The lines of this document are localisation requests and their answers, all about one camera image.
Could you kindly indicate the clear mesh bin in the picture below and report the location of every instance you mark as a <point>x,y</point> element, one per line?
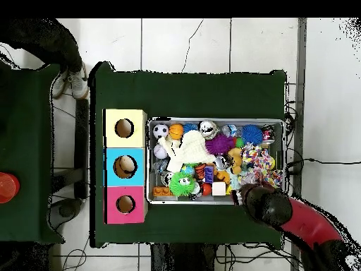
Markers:
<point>149,169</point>

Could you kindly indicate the green cloth side table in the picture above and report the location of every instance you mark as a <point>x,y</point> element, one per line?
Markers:
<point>28,113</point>

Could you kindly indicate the cream knitted cloth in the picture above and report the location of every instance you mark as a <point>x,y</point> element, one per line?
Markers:
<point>189,149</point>

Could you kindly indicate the small orange basketball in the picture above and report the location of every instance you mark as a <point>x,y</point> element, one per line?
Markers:
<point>176,131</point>

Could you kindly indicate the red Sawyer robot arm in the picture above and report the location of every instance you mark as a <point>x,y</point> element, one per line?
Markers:
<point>299,220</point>

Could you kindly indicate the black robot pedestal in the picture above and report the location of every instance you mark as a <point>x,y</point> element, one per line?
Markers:
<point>186,259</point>

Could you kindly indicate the orange toy block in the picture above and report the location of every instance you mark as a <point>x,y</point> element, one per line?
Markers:
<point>162,191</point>

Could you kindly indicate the blue spiky ball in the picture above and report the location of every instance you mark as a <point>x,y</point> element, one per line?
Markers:
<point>252,135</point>

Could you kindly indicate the purple spiky ball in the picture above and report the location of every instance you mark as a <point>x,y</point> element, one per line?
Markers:
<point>220,144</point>

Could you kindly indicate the green fuzzy toy with eyes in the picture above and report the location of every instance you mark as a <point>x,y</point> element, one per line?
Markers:
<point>181,184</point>

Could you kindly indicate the colourful patterned cloth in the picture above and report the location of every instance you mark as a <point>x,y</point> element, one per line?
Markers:
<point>259,161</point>

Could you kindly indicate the person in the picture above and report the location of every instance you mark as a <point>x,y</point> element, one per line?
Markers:
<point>51,39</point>

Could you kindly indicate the yellow ball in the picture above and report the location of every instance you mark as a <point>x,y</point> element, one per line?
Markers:
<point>271,162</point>

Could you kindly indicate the wooden box with three holes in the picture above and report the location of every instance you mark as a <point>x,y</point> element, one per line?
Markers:
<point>110,169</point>

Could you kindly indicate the small soccer ball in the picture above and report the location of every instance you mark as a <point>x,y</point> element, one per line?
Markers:
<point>161,131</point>

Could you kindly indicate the red round container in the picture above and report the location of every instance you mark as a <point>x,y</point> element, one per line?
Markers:
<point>8,187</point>

